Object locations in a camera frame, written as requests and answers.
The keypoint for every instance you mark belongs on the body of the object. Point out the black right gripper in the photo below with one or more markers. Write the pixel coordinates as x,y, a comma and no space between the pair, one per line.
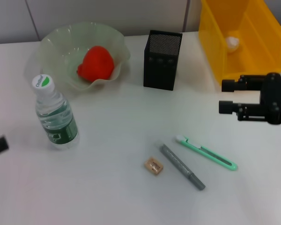
276,98

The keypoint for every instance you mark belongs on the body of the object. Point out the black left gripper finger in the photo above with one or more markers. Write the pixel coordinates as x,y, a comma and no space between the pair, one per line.
0,145

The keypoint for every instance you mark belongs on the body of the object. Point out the white paper ball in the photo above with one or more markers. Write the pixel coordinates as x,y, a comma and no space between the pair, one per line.
233,44

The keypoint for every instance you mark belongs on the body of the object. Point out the mint green utility knife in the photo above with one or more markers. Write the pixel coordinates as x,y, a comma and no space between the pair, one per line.
208,154

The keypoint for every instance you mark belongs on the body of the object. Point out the clear green-label water bottle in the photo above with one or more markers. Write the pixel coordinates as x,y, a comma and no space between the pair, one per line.
58,126

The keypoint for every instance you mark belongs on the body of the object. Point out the red-orange fruit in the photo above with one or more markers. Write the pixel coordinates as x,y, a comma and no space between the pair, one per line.
98,63

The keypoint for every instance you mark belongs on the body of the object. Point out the black mesh pen holder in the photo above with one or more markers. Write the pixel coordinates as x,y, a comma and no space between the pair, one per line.
159,72

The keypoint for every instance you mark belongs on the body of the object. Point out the grey marker pen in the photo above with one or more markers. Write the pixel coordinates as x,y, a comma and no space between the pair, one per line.
180,165

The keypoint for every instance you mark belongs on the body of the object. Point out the beige eraser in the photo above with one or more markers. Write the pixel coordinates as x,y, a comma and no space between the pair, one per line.
154,166

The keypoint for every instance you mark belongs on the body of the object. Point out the pale green glass fruit bowl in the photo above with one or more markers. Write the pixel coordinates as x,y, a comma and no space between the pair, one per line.
103,35

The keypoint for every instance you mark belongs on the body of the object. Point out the yellow plastic bin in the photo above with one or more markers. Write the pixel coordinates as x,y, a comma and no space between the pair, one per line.
248,61

